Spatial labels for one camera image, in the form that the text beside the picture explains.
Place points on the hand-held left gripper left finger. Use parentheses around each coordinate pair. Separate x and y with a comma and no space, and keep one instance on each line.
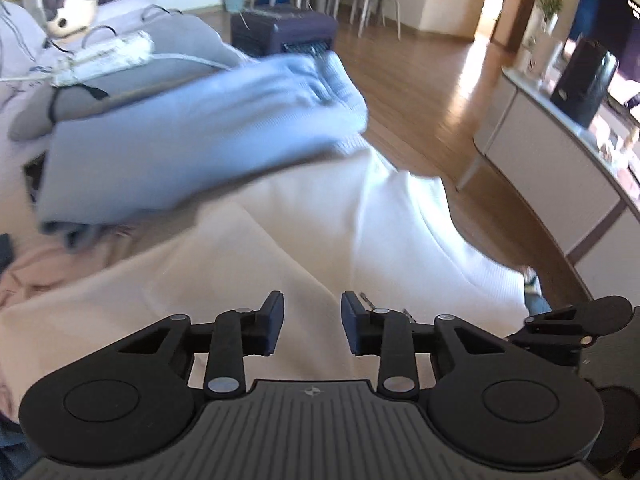
(274,325)

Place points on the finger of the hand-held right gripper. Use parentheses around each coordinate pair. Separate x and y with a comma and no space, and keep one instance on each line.
(555,335)

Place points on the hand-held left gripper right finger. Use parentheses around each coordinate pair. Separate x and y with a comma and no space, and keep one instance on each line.
(350,325)

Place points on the cream sweatshirt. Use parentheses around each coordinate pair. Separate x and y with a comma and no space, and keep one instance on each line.
(350,235)

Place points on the light blue sweater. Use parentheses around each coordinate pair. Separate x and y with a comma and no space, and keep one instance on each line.
(200,135)

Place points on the dark blue garment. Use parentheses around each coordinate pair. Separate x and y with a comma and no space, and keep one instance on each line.
(5,252)

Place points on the person's leg in jeans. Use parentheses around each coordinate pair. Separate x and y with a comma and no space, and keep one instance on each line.
(537,305)

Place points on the plush slipper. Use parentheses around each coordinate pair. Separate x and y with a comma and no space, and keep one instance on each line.
(531,276)

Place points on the white television cabinet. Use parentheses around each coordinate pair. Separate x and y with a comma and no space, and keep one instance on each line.
(540,160)

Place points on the pink garment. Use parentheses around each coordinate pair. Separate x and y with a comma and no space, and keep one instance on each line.
(35,270)

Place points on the black speaker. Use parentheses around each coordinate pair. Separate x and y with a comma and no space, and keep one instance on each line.
(582,85)

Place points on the smartphone in green case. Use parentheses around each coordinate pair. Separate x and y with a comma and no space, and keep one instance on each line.
(34,180)

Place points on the dark electric heater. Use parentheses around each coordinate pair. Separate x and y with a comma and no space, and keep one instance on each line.
(280,30)

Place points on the grey cushion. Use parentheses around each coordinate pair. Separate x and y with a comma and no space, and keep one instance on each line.
(190,40)

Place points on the white power strip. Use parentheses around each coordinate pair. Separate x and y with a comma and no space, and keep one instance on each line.
(110,52)

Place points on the television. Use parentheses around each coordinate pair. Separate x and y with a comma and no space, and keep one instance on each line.
(615,20)

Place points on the plant in white vase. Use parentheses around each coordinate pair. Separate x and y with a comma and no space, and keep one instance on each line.
(547,0)

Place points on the sofa with white cover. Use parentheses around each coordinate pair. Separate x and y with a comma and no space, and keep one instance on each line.
(125,10)

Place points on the printed white cushion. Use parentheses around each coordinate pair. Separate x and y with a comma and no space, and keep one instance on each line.
(15,40)

